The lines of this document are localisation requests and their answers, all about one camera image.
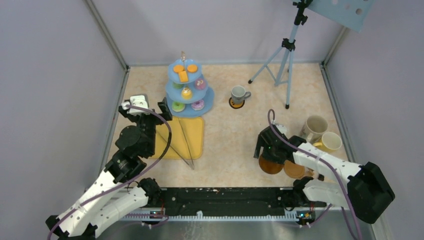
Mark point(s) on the yellow serving tray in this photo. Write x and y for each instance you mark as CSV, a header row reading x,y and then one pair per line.
x,y
194,130

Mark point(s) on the dark brown wooden saucer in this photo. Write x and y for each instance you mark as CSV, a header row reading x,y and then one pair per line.
x,y
270,167

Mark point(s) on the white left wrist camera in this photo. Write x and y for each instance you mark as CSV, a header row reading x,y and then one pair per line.
x,y
134,103

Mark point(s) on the light blue tripod stand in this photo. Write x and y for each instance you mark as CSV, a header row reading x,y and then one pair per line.
x,y
284,75

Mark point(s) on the light blue perforated panel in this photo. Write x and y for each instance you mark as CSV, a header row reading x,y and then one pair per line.
x,y
348,13

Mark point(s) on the green glazed donut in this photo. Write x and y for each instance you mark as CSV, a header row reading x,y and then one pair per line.
x,y
178,106

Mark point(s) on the cream cup front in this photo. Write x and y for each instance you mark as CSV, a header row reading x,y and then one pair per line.
x,y
329,142

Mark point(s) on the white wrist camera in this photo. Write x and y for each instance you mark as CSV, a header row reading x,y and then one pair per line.
x,y
134,103
283,130

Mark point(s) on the wooden sugar cubes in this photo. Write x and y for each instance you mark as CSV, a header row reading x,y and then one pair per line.
x,y
309,173

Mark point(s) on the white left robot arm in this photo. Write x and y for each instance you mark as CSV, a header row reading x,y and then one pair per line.
x,y
119,189

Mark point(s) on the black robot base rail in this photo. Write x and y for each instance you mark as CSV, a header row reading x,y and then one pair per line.
x,y
270,197

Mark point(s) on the green cupcake with topping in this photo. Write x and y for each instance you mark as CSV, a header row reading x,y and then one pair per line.
x,y
177,85

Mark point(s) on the black and yellow round coaster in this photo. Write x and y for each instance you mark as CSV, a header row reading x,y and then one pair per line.
x,y
234,105

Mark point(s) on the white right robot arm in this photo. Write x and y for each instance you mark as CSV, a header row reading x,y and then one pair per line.
x,y
363,189

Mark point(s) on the small dark brown piece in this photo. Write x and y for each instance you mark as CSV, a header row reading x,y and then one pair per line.
x,y
321,177

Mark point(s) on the yellow cupcake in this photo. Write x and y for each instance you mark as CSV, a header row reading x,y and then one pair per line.
x,y
186,93

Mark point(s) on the cream cup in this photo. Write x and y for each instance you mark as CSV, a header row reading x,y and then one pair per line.
x,y
329,142
313,128

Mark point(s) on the grey mug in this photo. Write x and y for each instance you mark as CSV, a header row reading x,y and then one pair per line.
x,y
239,94

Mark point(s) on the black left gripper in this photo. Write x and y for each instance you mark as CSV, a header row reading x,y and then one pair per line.
x,y
135,117

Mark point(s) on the purple donut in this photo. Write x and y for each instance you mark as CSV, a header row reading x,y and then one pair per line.
x,y
198,105

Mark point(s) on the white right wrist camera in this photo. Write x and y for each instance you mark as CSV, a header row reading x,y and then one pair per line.
x,y
283,130

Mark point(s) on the light brown wooden coaster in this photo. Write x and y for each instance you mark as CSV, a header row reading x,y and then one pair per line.
x,y
293,170

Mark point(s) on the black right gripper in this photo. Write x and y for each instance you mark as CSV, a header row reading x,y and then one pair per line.
x,y
261,142

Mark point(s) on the blue three-tier cake stand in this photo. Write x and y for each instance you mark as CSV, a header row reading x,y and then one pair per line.
x,y
173,94

